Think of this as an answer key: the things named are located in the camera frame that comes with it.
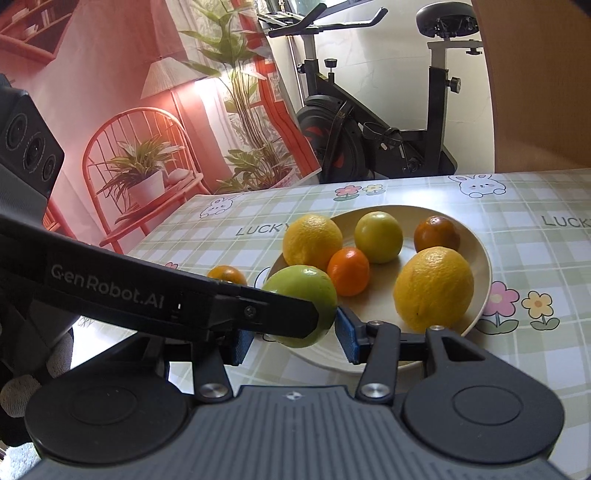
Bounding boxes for large yellow lemon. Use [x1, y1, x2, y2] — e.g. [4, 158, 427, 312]
[393, 247, 475, 334]

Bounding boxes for green checked tablecloth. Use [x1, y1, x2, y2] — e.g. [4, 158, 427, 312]
[74, 170, 591, 462]

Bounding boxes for black exercise bike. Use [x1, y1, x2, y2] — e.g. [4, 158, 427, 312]
[256, 2, 483, 183]

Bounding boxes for printed room wall backdrop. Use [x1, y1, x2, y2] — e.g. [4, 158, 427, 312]
[0, 0, 324, 259]

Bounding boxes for dark orange tangerine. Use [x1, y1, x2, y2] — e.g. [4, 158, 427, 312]
[206, 264, 249, 287]
[414, 215, 461, 253]

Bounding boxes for small bright orange mandarin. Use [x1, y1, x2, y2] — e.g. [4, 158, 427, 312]
[327, 247, 371, 297]

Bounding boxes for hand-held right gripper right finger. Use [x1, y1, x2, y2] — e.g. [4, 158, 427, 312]
[336, 307, 498, 403]

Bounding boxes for wooden door panel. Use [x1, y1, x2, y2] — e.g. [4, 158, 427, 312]
[473, 0, 591, 175]

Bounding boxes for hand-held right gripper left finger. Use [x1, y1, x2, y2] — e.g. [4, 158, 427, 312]
[134, 329, 254, 400]

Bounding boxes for person's left hand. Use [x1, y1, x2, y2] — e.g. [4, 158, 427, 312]
[0, 329, 75, 418]

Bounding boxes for green apple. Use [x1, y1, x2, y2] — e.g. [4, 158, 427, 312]
[262, 265, 339, 349]

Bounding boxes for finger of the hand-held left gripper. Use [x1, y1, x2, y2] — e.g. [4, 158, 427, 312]
[179, 285, 321, 340]

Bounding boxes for cream round plate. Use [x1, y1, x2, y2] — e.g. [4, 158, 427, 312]
[263, 204, 493, 370]

